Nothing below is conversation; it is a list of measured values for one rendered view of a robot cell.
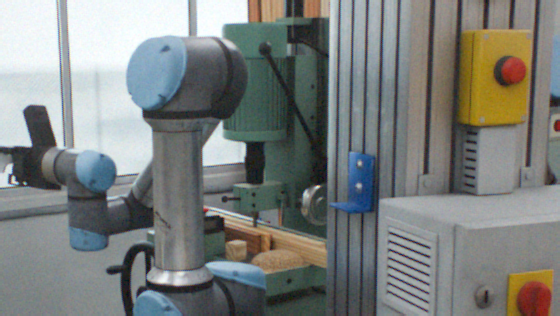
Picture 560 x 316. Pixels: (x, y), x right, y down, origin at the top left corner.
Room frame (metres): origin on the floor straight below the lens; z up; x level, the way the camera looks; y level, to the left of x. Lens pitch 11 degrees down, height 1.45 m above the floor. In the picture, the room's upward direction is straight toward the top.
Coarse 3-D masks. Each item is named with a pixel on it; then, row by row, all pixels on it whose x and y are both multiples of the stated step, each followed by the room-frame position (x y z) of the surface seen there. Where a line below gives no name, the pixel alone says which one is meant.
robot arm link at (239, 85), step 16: (240, 64) 1.45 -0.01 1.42; (240, 80) 1.46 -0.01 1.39; (240, 96) 1.49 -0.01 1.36; (224, 112) 1.51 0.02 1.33; (208, 128) 1.54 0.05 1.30; (144, 176) 1.62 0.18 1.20; (128, 192) 1.68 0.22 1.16; (144, 192) 1.63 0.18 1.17; (128, 208) 1.63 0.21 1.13; (144, 208) 1.64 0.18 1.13; (144, 224) 1.67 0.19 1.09
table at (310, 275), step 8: (152, 232) 2.47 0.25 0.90; (152, 240) 2.45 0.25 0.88; (216, 256) 2.17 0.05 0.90; (224, 256) 2.17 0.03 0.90; (248, 256) 2.16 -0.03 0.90; (312, 264) 2.08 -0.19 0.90; (272, 272) 2.01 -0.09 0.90; (280, 272) 2.02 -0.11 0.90; (288, 272) 2.03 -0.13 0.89; (296, 272) 2.05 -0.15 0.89; (304, 272) 2.06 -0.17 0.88; (312, 272) 2.08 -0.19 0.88; (320, 272) 2.09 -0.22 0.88; (272, 280) 2.00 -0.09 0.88; (280, 280) 2.02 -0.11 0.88; (288, 280) 2.03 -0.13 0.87; (296, 280) 2.05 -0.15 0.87; (304, 280) 2.06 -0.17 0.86; (312, 280) 2.08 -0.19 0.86; (320, 280) 2.09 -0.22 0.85; (272, 288) 2.00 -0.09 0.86; (280, 288) 2.02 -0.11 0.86; (288, 288) 2.03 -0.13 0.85; (296, 288) 2.05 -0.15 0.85; (304, 288) 2.06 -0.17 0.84
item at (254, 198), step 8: (240, 184) 2.31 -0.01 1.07; (248, 184) 2.31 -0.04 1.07; (264, 184) 2.30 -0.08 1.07; (272, 184) 2.31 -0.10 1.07; (280, 184) 2.31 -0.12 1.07; (240, 192) 2.27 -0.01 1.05; (248, 192) 2.25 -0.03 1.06; (256, 192) 2.27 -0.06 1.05; (264, 192) 2.28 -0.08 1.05; (272, 192) 2.30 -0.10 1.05; (280, 192) 2.31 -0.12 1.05; (240, 200) 2.27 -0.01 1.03; (248, 200) 2.25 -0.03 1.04; (256, 200) 2.26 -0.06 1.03; (264, 200) 2.28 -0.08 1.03; (272, 200) 2.30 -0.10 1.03; (280, 200) 2.31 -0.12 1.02; (240, 208) 2.27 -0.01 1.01; (248, 208) 2.25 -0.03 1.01; (256, 208) 2.26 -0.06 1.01; (264, 208) 2.28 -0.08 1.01; (272, 208) 2.30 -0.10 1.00; (280, 208) 2.32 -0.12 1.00
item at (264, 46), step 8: (264, 48) 2.13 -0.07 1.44; (272, 64) 2.16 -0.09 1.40; (280, 80) 2.17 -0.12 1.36; (288, 88) 2.18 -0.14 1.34; (288, 96) 2.19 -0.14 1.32; (296, 104) 2.20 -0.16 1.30; (296, 112) 2.20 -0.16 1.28; (304, 128) 2.22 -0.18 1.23; (312, 136) 2.23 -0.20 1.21; (312, 144) 2.24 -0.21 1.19; (320, 152) 2.25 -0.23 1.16; (320, 160) 2.26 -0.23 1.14; (320, 168) 2.24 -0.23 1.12; (320, 176) 2.26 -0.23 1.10
